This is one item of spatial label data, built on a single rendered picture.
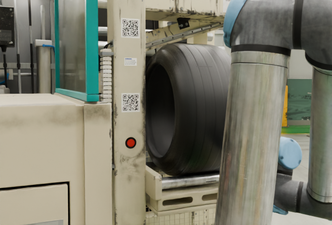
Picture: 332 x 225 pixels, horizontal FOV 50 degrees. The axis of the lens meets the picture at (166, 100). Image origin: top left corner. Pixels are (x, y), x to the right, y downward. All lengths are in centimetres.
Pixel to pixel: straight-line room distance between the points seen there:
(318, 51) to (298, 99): 1081
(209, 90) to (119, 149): 42
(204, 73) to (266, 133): 70
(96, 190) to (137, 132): 86
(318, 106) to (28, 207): 59
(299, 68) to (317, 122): 1075
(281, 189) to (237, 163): 42
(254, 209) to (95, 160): 31
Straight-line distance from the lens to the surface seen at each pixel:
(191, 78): 132
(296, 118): 1153
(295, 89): 1147
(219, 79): 137
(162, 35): 189
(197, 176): 149
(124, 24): 142
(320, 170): 96
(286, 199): 109
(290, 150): 110
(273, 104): 70
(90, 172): 58
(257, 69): 69
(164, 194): 144
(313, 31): 69
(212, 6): 189
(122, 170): 144
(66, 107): 56
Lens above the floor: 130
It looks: 3 degrees down
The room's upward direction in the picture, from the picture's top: straight up
